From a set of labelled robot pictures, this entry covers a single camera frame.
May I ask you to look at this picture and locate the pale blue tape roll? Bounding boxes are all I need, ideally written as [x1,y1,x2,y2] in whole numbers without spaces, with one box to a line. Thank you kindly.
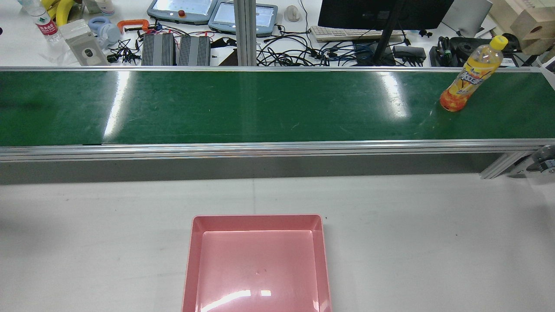
[88,16,123,49]

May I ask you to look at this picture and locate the plain wooden block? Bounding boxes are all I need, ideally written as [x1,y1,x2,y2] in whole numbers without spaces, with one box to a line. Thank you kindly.
[489,0,536,27]

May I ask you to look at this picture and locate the black round flange mount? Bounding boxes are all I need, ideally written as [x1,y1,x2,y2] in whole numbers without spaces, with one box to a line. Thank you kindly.
[449,34,522,66]

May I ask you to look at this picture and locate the aluminium profile post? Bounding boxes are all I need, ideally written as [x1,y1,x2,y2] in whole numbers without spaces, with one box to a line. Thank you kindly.
[233,0,258,67]

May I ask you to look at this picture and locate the clear water bottle red label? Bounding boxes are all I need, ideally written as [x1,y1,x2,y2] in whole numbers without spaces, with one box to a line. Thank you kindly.
[17,0,63,43]

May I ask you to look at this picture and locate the orange juice bottle yellow cap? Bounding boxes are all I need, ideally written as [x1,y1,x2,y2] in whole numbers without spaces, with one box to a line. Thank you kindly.
[439,35,509,112]

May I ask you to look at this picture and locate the black cable tangle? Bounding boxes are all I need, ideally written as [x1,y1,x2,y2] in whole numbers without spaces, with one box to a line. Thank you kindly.
[256,24,393,67]

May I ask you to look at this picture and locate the white grey device box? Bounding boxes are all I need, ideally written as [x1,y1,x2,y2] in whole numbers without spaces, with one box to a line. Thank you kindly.
[59,19,110,66]

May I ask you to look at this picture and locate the orange clamp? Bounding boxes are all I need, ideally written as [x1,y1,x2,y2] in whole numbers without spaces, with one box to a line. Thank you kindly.
[117,19,150,33]

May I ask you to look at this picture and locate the black finned power supply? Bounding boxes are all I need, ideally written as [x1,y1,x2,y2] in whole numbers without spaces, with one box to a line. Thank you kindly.
[178,36,212,66]
[141,33,176,66]

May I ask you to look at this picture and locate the grey teach pendant red button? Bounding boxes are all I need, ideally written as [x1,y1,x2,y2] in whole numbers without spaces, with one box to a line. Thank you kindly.
[147,0,218,26]

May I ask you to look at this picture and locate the beige keyboard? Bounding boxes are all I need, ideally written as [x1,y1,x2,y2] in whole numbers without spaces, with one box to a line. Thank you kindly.
[310,25,406,43]

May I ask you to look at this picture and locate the black power brick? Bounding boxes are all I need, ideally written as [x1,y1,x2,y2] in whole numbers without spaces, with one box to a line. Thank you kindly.
[392,45,428,62]

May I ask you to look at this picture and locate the black Huawei monitor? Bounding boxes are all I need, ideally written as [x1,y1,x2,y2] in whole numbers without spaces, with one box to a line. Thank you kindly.
[318,0,455,66]

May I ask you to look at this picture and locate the small black cable bundle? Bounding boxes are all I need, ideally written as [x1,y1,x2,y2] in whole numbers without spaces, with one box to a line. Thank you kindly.
[106,38,141,65]

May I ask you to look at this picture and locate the pink plastic basket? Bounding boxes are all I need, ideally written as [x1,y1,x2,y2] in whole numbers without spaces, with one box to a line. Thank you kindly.
[181,214,333,312]

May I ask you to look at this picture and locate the green conveyor belt aluminium frame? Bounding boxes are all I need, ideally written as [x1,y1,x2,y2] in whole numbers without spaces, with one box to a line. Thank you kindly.
[0,66,555,179]

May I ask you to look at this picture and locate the white jar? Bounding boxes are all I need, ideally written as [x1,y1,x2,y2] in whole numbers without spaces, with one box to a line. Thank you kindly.
[85,0,115,16]

